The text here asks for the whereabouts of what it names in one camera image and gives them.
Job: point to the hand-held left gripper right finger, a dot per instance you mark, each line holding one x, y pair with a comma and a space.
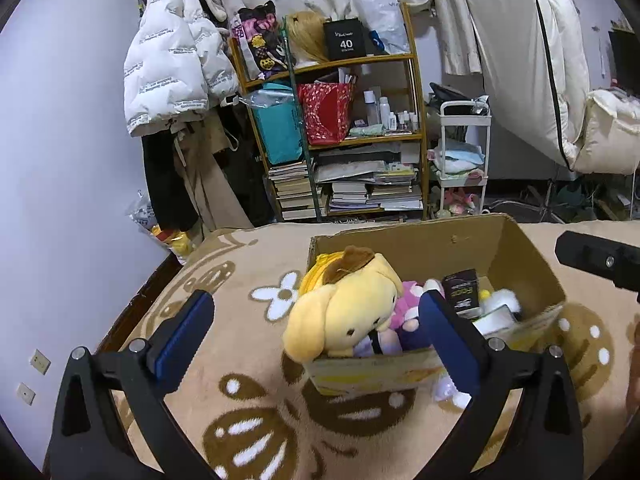
450, 345

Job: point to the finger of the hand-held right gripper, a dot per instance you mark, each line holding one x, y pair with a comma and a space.
590, 255

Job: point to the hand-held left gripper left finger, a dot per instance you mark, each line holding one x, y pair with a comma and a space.
182, 345

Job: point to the lavender plush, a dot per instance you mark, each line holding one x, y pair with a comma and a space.
447, 392

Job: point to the small black box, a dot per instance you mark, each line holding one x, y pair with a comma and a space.
460, 290

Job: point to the cardboard box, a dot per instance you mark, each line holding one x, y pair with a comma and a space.
525, 255

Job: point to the pink bear plush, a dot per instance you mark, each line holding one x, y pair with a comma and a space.
407, 295

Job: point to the yellow dog plush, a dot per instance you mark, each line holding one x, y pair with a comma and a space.
345, 305

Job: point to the beige printed blanket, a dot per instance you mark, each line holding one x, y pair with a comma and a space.
240, 320

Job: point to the office chair base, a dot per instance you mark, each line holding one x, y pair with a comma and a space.
525, 207

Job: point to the red yellow bag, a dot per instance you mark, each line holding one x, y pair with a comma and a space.
175, 241

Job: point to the clear plastic bag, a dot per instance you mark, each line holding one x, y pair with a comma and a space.
142, 212

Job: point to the pink green plush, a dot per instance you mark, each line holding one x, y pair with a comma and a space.
457, 202

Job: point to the beige trench coat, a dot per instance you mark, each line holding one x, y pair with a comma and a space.
210, 195

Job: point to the folded blue white cloth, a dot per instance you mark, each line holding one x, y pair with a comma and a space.
457, 160

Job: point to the black coat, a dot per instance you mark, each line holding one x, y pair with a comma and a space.
162, 180

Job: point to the stack of books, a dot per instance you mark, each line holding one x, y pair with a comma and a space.
350, 195

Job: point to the black tote bag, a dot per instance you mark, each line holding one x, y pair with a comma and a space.
245, 170

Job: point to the white trolley cart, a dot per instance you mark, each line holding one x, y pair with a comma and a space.
465, 110

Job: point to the black monitor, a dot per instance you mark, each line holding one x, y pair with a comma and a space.
625, 60

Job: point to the green pouch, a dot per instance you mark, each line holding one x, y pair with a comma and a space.
367, 131

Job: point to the teal bag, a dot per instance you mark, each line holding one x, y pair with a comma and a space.
275, 125

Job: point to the row of white bottles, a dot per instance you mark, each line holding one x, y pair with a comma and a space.
385, 112

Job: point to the thin green pole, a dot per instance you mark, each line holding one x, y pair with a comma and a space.
300, 125

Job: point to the red patterned bag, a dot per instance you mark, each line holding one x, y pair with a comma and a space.
325, 115

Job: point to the white puffer jacket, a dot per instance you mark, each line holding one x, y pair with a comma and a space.
170, 60

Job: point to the wooden shelf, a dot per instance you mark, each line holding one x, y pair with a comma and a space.
360, 61

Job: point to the cartoon patterned bag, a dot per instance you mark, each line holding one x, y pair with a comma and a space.
260, 45

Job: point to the white plastic bag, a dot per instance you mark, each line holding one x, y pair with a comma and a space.
382, 15

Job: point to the black square box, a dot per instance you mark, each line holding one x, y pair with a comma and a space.
345, 40

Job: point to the blonde wig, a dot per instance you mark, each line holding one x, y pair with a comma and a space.
307, 35

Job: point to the wall outlet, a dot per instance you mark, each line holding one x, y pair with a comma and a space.
26, 394
40, 361

